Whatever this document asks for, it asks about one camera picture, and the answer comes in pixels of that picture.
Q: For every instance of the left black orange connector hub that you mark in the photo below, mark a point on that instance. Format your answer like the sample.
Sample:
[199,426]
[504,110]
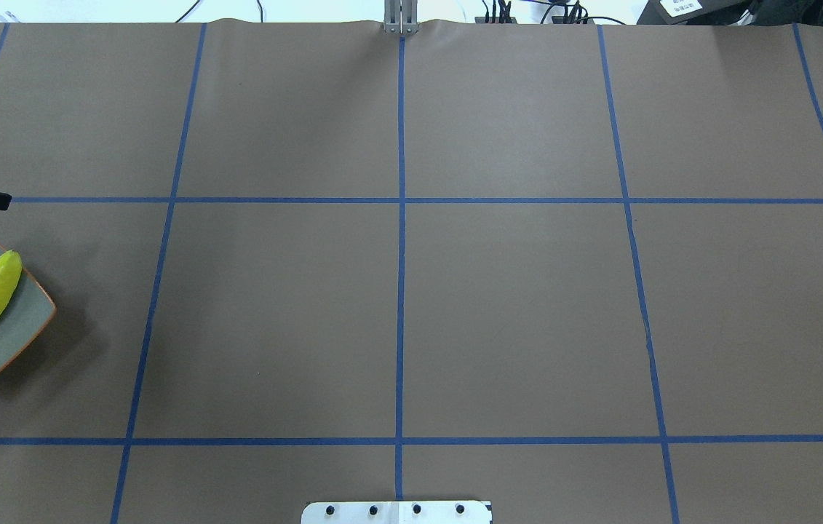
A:
[496,13]

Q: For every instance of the black orange connector hub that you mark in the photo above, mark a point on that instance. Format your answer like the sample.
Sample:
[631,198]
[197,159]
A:
[567,13]
[496,13]

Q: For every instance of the right black orange connector hub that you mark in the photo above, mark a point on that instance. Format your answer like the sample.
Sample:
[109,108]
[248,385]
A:
[567,13]

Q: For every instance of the black box white label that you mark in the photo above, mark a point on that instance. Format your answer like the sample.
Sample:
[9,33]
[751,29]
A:
[692,12]

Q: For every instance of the aluminium frame post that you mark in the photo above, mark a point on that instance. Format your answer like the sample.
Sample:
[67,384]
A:
[400,17]

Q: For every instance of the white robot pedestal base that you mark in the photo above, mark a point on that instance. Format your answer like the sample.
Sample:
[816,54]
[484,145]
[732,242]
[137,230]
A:
[421,511]

